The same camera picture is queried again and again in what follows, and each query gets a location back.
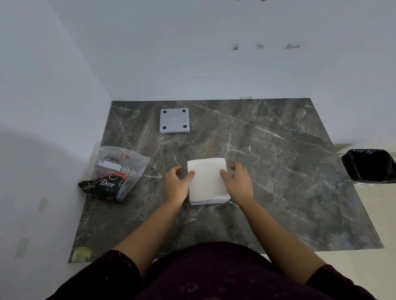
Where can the person's right hand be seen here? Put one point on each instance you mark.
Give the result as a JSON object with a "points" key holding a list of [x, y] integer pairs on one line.
{"points": [[239, 185]]}

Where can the person's left hand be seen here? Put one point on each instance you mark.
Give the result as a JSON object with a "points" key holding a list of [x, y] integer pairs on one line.
{"points": [[175, 188]]}

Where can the person's left thumb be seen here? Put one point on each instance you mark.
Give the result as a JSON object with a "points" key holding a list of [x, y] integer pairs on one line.
{"points": [[190, 176]]}

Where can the person's right thumb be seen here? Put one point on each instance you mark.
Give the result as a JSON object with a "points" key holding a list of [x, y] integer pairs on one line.
{"points": [[225, 174]]}

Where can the white tissue paper stack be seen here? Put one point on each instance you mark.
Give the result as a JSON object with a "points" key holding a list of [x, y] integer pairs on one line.
{"points": [[206, 177]]}

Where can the person's right forearm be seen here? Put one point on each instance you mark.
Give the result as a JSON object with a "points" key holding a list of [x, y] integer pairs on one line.
{"points": [[278, 238]]}

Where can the person's left forearm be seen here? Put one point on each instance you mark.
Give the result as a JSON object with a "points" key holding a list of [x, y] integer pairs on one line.
{"points": [[153, 230]]}

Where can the white square tissue holder base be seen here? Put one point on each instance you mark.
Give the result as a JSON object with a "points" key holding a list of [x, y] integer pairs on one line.
{"points": [[210, 202]]}

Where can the grey square lid with feet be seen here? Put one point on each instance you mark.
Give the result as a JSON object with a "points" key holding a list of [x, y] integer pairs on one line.
{"points": [[174, 120]]}

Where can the clear and black tissue packet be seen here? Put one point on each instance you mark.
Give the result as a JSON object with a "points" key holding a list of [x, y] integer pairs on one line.
{"points": [[113, 174]]}

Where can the dark maroon garment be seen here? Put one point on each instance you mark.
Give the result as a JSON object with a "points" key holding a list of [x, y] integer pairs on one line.
{"points": [[216, 275]]}

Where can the yellow sticker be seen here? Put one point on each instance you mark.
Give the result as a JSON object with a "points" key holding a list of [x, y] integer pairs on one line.
{"points": [[81, 254]]}

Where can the black bin bag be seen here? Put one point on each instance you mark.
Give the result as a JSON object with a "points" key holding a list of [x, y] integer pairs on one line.
{"points": [[369, 165]]}

